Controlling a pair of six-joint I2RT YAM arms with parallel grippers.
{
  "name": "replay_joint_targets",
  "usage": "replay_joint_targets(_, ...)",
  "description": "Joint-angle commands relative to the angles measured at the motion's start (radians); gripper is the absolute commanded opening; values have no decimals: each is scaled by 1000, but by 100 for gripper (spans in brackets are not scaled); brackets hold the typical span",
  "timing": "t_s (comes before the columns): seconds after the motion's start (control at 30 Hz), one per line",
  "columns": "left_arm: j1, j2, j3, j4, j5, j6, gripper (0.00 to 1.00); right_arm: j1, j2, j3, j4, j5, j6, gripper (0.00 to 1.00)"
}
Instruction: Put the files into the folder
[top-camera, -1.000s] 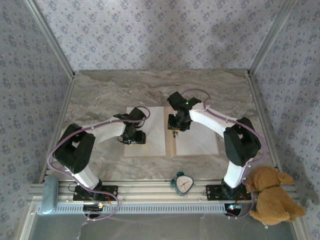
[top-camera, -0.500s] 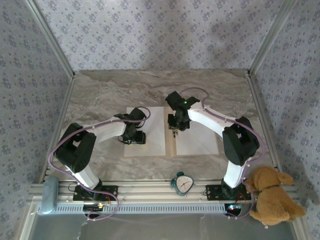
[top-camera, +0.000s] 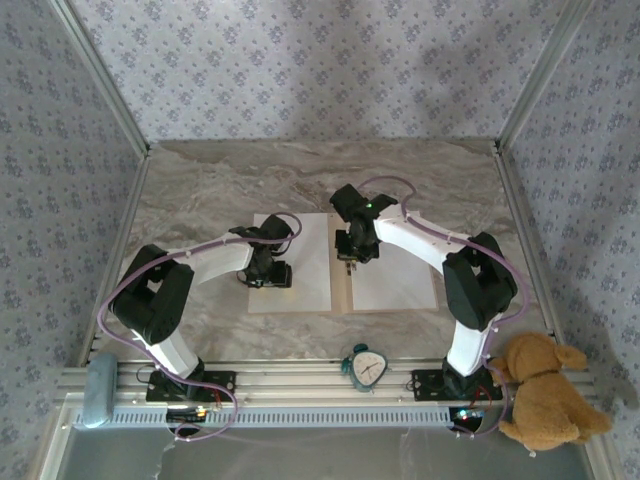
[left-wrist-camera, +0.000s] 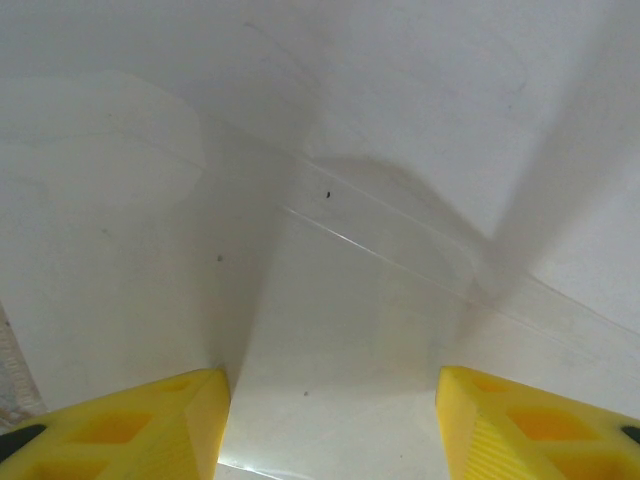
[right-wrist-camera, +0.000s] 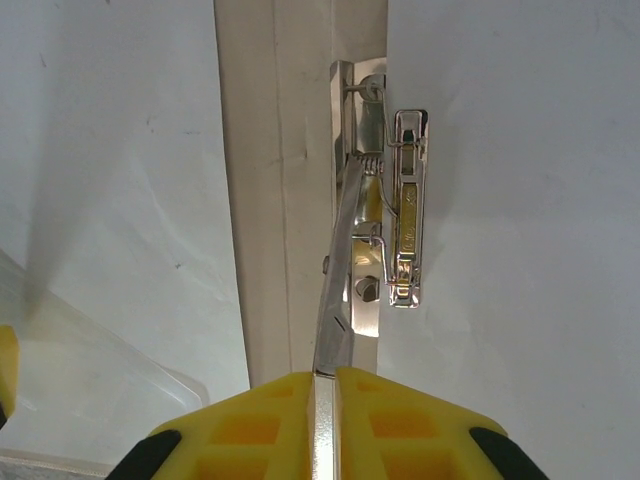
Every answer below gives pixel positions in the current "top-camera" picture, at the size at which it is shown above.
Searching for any white paper sheet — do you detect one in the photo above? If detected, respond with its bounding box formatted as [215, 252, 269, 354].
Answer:
[248, 212, 335, 315]
[349, 234, 438, 312]

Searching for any brown cardboard folder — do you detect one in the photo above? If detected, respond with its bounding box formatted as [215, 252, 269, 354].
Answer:
[247, 211, 440, 316]

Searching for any teal alarm clock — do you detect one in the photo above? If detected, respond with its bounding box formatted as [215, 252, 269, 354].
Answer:
[340, 343, 392, 394]

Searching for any brown plush dog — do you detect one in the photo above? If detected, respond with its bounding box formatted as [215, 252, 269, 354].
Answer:
[492, 332, 614, 454]

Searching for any aluminium table side rail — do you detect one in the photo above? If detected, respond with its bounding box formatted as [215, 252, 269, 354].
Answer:
[492, 142, 564, 346]
[74, 149, 151, 369]

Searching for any aluminium mounting rail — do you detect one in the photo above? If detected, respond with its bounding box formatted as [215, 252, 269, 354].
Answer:
[54, 358, 599, 407]

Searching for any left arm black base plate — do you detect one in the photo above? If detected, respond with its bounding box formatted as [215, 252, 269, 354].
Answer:
[144, 368, 238, 404]

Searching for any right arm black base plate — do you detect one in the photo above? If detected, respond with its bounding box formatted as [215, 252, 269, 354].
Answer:
[409, 367, 504, 402]

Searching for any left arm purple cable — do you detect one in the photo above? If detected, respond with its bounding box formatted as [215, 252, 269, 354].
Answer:
[97, 212, 304, 444]

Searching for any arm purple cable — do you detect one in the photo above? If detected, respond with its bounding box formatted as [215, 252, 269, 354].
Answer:
[97, 212, 304, 444]
[357, 177, 531, 439]

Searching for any grey slotted cable duct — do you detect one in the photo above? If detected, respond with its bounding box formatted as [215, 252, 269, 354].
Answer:
[73, 403, 455, 430]

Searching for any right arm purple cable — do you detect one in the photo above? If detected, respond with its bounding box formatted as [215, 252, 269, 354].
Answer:
[357, 177, 531, 439]

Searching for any aluminium frame post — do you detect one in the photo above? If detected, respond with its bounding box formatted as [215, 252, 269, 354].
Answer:
[49, 0, 152, 157]
[494, 0, 597, 154]

